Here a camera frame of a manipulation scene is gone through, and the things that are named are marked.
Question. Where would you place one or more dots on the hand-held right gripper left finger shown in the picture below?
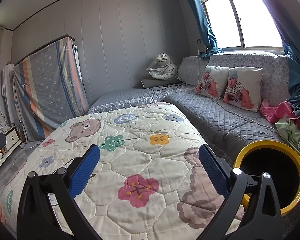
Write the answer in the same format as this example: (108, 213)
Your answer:
(86, 172)

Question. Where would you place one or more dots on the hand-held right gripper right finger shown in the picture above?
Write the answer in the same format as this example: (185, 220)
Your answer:
(213, 170)

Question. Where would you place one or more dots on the yellow trash bin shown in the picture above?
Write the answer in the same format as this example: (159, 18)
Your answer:
(272, 170)

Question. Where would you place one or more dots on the white low cabinet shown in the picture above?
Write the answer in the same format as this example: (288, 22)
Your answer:
(11, 140)

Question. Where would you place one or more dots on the grey quilted corner sofa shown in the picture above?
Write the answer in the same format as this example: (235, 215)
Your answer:
(230, 125)

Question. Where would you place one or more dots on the cartoon bear printed blanket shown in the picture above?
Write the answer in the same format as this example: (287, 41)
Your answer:
(145, 160)

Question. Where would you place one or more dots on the white hanging garment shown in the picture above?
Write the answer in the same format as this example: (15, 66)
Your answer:
(7, 85)

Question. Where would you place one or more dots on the wardrobe under striped cloth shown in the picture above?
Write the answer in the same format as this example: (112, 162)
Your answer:
(47, 85)

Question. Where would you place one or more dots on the baby print pillow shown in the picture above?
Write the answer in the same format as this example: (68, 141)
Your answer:
(210, 82)
(242, 90)

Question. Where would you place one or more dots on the green cloth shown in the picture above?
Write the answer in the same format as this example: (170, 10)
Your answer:
(290, 130)

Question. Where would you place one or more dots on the pink cloth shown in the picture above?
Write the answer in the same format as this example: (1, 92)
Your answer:
(277, 110)

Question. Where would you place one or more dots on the grey folded pillow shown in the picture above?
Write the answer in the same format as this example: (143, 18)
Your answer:
(157, 82)

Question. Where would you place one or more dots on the plush tiger in plastic bag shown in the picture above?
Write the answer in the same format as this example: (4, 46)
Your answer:
(165, 66)

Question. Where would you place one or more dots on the blue curtain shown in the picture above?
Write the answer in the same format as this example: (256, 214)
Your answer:
(296, 80)
(205, 17)

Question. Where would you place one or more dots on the large window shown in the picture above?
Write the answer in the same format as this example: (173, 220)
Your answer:
(235, 17)

